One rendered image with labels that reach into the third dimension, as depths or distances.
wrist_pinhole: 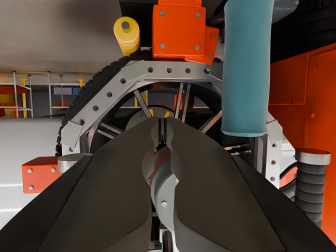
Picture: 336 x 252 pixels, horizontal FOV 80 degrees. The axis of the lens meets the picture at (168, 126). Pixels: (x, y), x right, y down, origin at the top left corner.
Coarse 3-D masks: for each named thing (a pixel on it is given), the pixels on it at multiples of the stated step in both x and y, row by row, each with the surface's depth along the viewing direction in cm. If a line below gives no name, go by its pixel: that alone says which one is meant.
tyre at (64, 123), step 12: (120, 60) 54; (216, 60) 56; (108, 72) 53; (168, 72) 55; (84, 84) 54; (96, 84) 54; (84, 96) 53; (72, 108) 53; (60, 132) 54; (60, 144) 54
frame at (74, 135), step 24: (120, 72) 46; (144, 72) 46; (192, 72) 48; (216, 72) 48; (96, 96) 46; (120, 96) 48; (72, 120) 46; (96, 120) 48; (72, 144) 46; (264, 144) 53; (264, 168) 53
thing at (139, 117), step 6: (150, 108) 102; (156, 108) 103; (162, 108) 103; (138, 114) 102; (156, 114) 103; (162, 114) 103; (132, 120) 102; (138, 120) 102; (126, 126) 102; (132, 126) 102; (162, 132) 100; (156, 150) 100
